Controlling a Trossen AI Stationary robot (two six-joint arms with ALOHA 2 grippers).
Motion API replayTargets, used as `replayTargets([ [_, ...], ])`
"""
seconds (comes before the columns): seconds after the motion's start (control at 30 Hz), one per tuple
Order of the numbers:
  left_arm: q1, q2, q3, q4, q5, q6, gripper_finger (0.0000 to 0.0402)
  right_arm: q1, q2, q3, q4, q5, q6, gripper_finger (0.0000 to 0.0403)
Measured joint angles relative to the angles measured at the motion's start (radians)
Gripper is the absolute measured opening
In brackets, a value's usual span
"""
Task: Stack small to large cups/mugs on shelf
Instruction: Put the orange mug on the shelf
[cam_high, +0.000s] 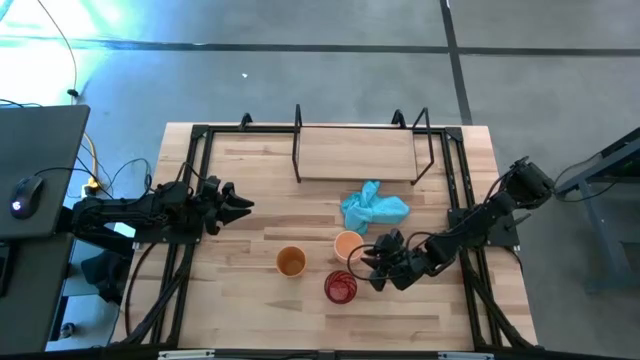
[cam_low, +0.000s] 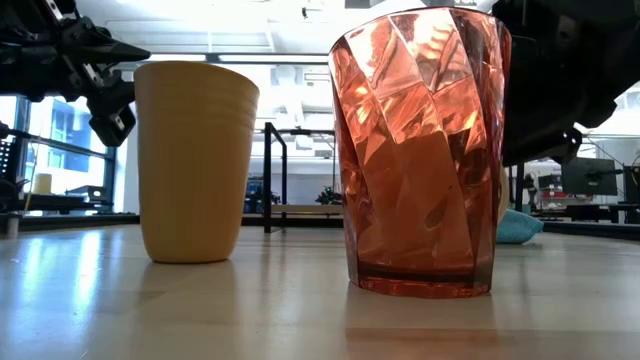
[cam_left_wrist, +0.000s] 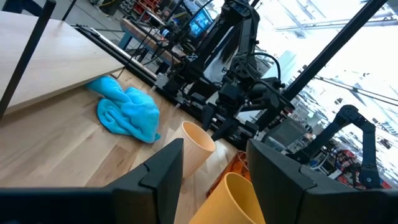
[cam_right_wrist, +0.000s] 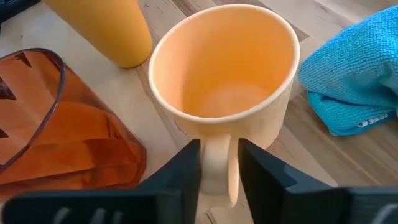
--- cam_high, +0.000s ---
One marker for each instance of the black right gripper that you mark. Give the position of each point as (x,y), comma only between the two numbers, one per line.
(402,265)

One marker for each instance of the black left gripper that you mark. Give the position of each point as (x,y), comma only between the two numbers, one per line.
(210,200)

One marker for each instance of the red faceted tumbler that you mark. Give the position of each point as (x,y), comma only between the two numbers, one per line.
(340,287)

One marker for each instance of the yellow plastic cup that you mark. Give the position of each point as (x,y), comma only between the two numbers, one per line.
(291,261)

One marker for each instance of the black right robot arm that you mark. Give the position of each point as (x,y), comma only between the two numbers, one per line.
(480,220)

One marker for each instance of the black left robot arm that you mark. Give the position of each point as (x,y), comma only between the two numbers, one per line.
(125,207)

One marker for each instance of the teal cloth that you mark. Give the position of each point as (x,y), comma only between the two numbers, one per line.
(372,207)

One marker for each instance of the yellow power plug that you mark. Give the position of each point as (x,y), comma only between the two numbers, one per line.
(91,187)

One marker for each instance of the black desk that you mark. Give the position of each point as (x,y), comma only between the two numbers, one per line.
(40,140)

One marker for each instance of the black computer mouse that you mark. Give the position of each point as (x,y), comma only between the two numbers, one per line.
(26,197)

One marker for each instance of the grey desk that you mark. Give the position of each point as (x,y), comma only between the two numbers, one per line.
(595,210)

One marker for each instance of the black aluminium table frame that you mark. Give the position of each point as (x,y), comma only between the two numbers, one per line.
(250,130)

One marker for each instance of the wooden shelf with black frame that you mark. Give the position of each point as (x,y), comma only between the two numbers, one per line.
(357,155)

